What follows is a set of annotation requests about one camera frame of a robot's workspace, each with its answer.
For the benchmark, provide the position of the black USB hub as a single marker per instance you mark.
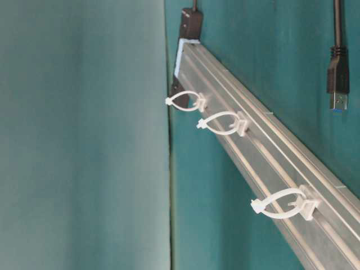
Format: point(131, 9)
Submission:
point(190, 29)

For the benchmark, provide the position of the silver aluminium rail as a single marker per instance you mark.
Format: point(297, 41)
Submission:
point(316, 213)

